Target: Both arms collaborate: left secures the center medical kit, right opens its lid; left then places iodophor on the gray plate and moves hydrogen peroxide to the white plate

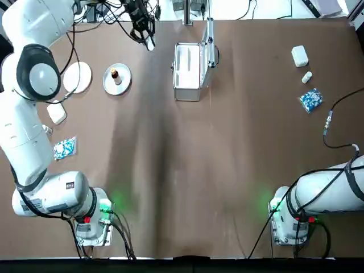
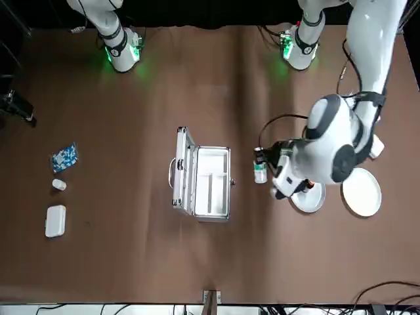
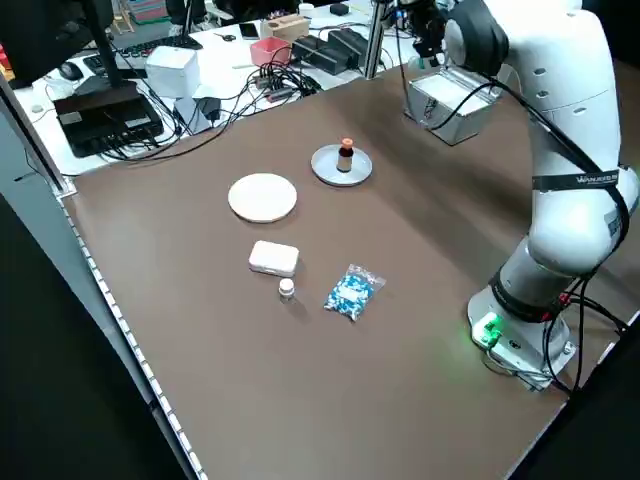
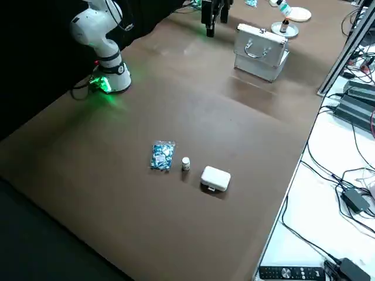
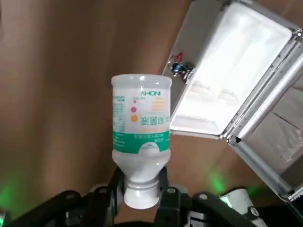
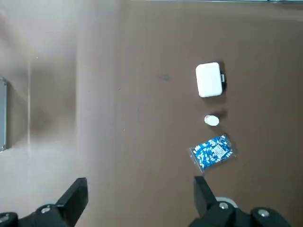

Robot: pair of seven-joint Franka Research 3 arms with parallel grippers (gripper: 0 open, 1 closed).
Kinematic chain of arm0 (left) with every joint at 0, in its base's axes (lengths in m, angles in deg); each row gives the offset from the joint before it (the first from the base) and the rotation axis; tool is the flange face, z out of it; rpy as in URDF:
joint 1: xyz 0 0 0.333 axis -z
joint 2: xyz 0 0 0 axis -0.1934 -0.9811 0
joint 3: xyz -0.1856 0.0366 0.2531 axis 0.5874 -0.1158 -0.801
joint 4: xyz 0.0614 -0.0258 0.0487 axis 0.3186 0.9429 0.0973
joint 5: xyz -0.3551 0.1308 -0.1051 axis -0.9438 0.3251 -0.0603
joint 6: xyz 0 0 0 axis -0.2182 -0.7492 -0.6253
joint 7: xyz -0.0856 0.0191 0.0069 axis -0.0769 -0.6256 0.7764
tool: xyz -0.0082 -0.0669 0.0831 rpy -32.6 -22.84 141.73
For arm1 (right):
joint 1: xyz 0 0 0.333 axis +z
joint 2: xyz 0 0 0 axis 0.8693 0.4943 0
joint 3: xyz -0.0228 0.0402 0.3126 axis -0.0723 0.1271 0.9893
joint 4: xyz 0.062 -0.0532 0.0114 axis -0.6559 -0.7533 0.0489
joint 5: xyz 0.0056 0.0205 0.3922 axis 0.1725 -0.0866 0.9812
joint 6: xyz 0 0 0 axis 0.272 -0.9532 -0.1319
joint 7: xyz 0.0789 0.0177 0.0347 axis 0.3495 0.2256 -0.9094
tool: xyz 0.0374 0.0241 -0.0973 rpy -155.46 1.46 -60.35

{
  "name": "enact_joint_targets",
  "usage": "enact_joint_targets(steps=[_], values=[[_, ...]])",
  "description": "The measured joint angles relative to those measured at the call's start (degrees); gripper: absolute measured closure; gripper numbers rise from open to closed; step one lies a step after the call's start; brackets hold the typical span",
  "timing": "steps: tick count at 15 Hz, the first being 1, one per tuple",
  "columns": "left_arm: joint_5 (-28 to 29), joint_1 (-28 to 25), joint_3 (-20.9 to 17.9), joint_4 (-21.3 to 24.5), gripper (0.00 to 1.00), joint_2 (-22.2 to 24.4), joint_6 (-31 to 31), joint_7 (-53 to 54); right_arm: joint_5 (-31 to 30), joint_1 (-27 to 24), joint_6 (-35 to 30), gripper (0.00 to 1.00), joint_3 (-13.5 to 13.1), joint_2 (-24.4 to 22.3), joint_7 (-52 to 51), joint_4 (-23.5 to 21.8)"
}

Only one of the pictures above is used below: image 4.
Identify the green-labelled hydrogen peroxide bottle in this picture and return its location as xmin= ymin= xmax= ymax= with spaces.
xmin=275 ymin=0 xmax=293 ymax=18

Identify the silver aluminium medical kit case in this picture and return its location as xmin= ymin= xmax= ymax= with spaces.
xmin=233 ymin=23 xmax=291 ymax=82

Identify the gray round plate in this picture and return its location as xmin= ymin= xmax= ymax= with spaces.
xmin=271 ymin=22 xmax=299 ymax=39

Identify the black power brick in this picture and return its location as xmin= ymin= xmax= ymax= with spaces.
xmin=333 ymin=95 xmax=375 ymax=132
xmin=342 ymin=80 xmax=375 ymax=102

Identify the white plastic pill box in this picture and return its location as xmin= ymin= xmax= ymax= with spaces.
xmin=200 ymin=166 xmax=231 ymax=193

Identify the black laptop power adapter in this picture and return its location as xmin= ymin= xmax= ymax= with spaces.
xmin=342 ymin=187 xmax=370 ymax=213

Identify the black remote control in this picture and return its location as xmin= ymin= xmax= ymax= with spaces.
xmin=259 ymin=265 xmax=326 ymax=281

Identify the aluminium camera post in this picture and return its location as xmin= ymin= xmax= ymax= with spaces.
xmin=316 ymin=0 xmax=375 ymax=96

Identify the black desk cable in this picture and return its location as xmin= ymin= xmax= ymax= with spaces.
xmin=281 ymin=196 xmax=340 ymax=264

